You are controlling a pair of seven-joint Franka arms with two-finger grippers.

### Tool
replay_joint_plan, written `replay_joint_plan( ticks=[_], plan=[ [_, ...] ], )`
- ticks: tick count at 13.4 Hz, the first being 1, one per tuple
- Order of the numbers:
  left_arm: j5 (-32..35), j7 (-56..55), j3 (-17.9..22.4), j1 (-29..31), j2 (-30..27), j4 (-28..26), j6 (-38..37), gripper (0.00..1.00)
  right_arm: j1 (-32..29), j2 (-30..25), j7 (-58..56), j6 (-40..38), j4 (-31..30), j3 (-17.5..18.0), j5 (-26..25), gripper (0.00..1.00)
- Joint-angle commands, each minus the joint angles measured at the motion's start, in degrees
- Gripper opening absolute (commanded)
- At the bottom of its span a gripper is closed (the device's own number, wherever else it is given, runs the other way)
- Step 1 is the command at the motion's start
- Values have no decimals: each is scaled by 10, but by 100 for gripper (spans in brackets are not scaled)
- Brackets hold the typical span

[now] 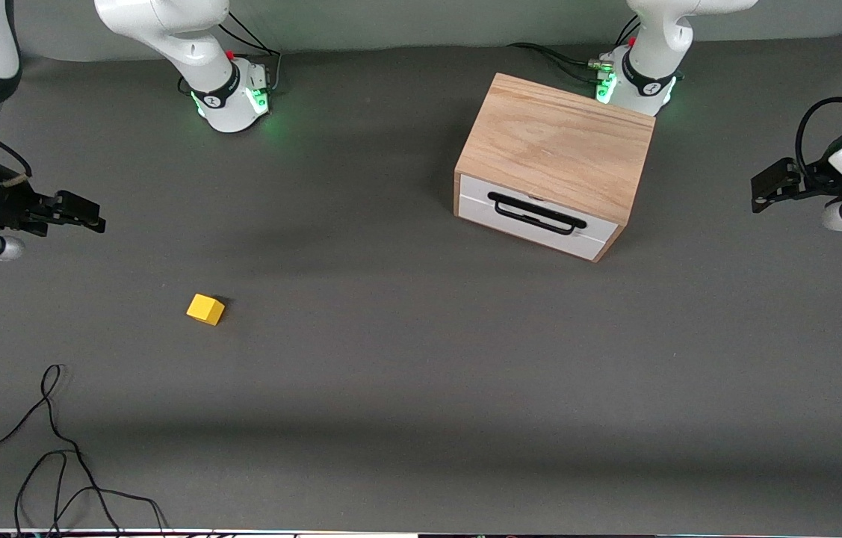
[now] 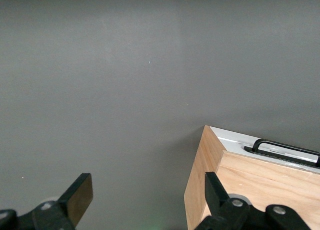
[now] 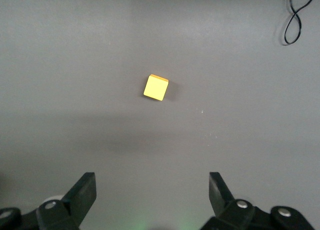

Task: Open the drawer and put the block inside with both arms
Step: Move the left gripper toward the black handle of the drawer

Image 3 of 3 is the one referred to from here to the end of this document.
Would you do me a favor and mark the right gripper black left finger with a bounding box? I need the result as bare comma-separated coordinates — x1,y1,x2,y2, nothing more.
36,172,97,230

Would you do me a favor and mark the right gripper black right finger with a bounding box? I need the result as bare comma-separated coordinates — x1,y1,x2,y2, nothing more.
208,171,260,230

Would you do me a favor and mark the yellow wooden cube block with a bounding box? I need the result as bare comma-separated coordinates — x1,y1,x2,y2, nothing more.
143,74,170,102

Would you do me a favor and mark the loose thin black cable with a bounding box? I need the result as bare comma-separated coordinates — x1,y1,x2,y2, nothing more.
283,0,320,46

